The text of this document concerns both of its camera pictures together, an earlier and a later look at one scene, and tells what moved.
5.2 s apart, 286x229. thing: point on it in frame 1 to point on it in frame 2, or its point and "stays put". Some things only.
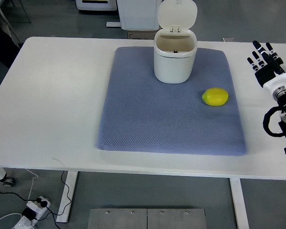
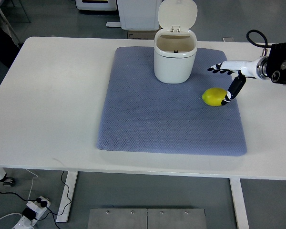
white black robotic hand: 274,75 to 259,68
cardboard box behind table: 141,35 stays put
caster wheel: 9,182 stays put
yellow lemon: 215,96 stays put
